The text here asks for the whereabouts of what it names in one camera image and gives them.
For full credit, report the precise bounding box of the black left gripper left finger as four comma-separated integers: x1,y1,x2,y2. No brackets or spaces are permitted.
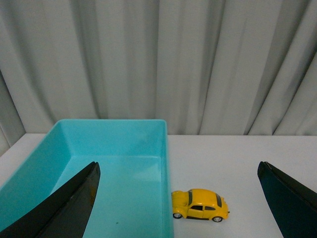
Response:
0,162,101,238

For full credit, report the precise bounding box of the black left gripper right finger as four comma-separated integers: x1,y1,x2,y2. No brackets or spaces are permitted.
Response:
257,162,317,238

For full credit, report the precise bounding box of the turquoise plastic storage bin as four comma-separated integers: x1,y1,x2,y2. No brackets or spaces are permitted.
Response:
0,119,174,238

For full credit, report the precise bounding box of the grey pleated curtain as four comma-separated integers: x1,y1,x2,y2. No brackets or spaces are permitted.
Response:
0,0,317,153

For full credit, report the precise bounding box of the yellow beetle toy car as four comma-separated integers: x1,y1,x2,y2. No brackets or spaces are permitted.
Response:
171,188,229,223

